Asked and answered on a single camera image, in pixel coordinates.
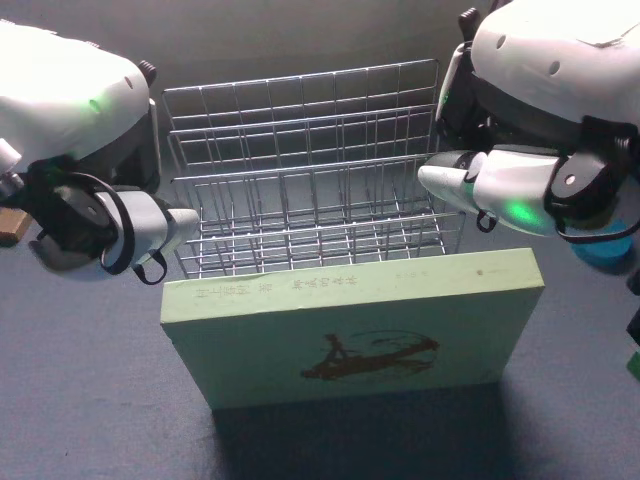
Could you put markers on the light green book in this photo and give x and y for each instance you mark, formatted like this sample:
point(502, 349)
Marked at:
point(300, 350)

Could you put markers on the grey table cloth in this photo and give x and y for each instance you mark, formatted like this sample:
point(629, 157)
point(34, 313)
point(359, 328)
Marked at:
point(75, 375)

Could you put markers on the wooden block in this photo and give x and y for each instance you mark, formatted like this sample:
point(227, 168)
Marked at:
point(10, 227)

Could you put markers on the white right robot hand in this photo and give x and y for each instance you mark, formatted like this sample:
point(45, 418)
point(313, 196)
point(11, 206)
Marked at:
point(550, 65)

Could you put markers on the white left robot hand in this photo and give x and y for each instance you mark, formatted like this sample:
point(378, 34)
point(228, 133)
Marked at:
point(75, 90)

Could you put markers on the green block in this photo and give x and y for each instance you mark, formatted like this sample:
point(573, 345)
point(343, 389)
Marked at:
point(634, 365)

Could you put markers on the blue round block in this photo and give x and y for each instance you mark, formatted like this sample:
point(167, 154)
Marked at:
point(607, 255)

